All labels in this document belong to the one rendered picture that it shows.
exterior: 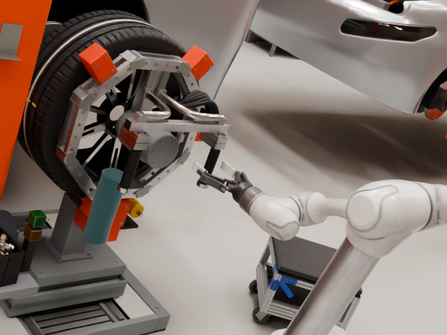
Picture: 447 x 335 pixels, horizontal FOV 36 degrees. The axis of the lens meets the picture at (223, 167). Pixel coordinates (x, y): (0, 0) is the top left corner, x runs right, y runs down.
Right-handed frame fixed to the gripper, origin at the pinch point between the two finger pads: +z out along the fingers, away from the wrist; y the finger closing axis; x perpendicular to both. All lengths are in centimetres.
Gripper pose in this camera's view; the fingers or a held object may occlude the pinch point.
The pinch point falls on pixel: (209, 166)
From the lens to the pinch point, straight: 241.0
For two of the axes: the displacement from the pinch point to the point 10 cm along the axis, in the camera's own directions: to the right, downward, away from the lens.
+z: -6.2, -4.9, 6.1
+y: 7.1, -0.2, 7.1
